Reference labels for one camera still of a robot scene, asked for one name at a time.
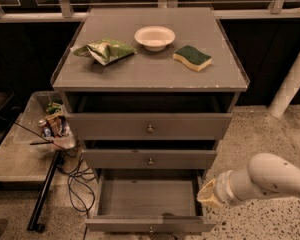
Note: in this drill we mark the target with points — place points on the green chip bag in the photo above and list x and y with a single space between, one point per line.
104 51

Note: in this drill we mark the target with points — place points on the white diagonal pole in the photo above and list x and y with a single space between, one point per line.
287 91

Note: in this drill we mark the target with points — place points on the grey bottom drawer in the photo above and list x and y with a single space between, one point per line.
153 201

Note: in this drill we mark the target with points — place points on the white bowl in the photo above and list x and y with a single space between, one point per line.
154 38

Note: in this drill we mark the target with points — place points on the snack packages in bin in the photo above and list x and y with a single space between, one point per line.
54 123

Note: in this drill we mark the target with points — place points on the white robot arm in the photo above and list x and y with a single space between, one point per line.
266 176

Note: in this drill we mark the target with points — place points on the green yellow sponge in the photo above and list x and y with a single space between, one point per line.
192 58

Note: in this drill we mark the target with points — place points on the grey top drawer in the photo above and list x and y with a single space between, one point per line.
145 116

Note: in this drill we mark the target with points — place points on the grey middle drawer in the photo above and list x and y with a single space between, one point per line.
148 155

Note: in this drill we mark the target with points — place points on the grey drawer cabinet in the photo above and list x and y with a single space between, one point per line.
155 72

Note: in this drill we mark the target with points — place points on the grey drawer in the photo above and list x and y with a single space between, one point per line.
145 116
148 155
153 201

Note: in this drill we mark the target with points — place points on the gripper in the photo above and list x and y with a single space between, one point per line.
222 186

